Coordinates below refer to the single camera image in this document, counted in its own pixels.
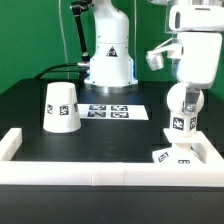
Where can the white lamp shade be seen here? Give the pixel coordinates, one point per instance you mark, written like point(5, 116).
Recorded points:
point(61, 108)

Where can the white U-shaped fence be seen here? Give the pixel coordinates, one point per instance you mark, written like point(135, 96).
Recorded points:
point(209, 174)

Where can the white lamp base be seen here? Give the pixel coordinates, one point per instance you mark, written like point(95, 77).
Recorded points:
point(180, 152)

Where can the white marker sheet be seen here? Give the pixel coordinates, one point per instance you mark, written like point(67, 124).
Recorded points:
point(112, 112)

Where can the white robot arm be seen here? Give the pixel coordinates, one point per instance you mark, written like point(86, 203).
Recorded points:
point(196, 27)

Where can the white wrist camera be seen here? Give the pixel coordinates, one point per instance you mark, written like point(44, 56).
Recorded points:
point(163, 55)

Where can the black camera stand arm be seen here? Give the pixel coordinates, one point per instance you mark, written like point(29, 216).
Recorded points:
point(77, 8)

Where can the white lamp bulb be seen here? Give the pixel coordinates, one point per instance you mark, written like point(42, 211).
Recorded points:
point(184, 104)

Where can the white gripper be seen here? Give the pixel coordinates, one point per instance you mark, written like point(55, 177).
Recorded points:
point(197, 65)

